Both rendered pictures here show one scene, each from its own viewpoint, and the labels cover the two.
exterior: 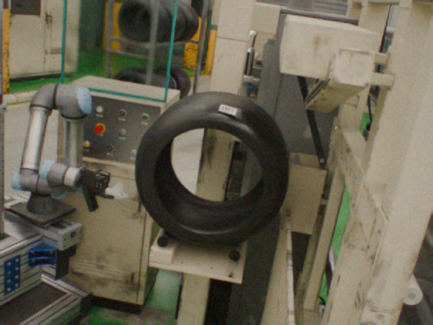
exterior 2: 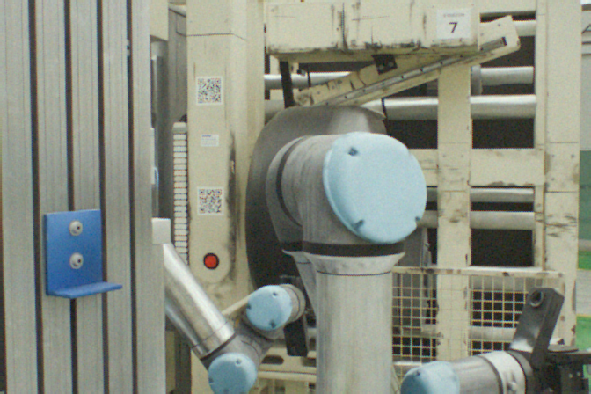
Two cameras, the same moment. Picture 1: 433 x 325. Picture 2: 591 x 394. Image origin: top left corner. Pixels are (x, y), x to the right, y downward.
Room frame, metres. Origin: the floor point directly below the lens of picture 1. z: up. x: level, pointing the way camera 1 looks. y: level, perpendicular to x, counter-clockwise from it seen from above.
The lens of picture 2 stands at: (1.55, 1.96, 1.34)
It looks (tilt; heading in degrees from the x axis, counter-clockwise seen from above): 3 degrees down; 280
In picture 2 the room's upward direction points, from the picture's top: straight up
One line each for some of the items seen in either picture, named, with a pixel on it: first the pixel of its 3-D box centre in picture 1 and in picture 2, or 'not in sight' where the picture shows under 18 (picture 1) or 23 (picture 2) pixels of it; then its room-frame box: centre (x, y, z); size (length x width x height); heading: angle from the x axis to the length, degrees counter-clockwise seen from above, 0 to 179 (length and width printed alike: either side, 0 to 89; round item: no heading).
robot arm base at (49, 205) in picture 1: (43, 198); not in sight; (2.16, 0.81, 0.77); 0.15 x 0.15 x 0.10
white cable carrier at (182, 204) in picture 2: not in sight; (186, 210); (2.19, 0.03, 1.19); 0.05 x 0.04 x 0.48; 86
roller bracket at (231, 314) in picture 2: not in sight; (249, 316); (2.02, -0.01, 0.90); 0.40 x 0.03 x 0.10; 86
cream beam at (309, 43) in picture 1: (318, 44); (375, 31); (1.69, -0.28, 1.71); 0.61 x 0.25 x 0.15; 176
